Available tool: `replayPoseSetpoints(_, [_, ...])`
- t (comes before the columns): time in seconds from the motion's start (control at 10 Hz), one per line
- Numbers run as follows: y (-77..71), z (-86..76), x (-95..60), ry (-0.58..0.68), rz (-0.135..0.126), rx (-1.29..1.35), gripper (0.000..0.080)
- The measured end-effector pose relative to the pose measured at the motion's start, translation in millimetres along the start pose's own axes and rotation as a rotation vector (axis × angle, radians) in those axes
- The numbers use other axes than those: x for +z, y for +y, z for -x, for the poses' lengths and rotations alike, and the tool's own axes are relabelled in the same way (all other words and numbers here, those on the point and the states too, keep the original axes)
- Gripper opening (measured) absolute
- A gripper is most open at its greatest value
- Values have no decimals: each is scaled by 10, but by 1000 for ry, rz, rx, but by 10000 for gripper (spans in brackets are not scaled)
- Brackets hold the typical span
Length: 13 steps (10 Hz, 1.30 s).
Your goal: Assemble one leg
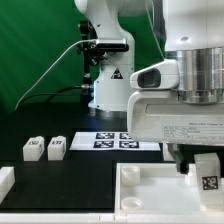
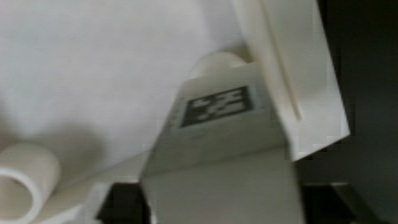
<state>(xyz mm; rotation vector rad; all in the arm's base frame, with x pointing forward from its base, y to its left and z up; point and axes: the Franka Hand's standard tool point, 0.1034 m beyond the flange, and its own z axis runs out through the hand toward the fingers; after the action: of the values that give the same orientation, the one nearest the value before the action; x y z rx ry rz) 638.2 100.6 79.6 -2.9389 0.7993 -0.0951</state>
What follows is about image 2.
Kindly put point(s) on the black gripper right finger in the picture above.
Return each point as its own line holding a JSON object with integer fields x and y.
{"x": 335, "y": 205}

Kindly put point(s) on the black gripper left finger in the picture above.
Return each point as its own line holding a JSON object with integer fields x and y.
{"x": 125, "y": 208}

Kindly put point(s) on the white table leg with tag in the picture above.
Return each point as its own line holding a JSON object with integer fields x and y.
{"x": 219, "y": 175}

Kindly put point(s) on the white square table top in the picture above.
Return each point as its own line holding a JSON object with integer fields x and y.
{"x": 97, "y": 56}

